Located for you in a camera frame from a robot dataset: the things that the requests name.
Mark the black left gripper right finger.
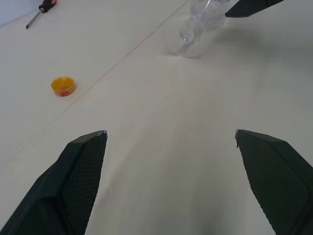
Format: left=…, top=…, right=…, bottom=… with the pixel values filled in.
left=235, top=129, right=313, bottom=235

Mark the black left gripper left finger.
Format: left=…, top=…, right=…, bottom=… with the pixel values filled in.
left=0, top=130, right=108, bottom=235

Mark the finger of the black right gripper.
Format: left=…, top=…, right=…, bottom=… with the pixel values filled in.
left=224, top=0, right=287, bottom=18

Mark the clear bottle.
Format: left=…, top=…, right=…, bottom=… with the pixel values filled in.
left=163, top=0, right=229, bottom=59

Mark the yellow bottle cap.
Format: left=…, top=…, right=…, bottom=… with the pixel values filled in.
left=50, top=76, right=76, bottom=98

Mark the red and black screwdriver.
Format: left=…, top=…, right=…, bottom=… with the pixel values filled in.
left=25, top=0, right=58, bottom=30

